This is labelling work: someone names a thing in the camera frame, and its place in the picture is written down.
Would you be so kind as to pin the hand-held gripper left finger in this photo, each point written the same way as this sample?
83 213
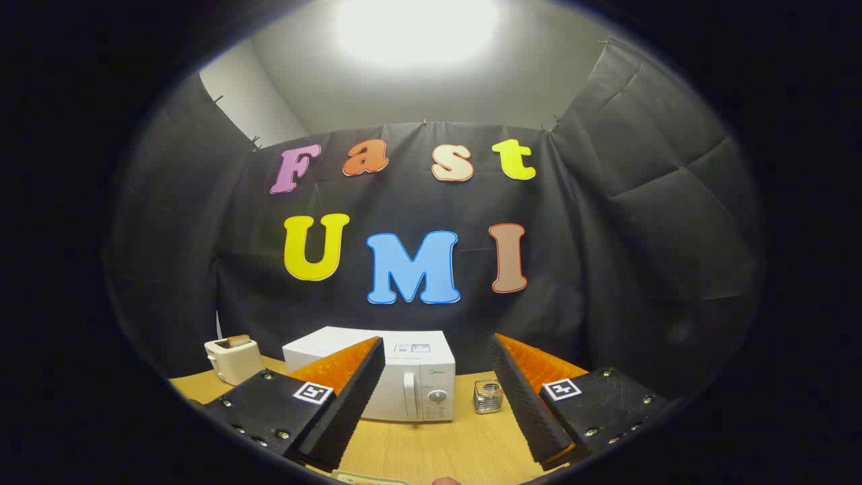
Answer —
350 404

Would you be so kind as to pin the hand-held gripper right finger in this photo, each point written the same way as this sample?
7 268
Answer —
528 404

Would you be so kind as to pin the white microwave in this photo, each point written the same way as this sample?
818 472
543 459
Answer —
417 377

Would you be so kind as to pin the small glass jar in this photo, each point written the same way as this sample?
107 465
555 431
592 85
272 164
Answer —
488 397

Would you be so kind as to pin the cream plate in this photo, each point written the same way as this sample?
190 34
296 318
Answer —
367 480

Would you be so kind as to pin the cream toaster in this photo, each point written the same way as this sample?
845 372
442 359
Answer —
236 364

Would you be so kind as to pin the toast slice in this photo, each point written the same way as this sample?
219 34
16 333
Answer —
239 341

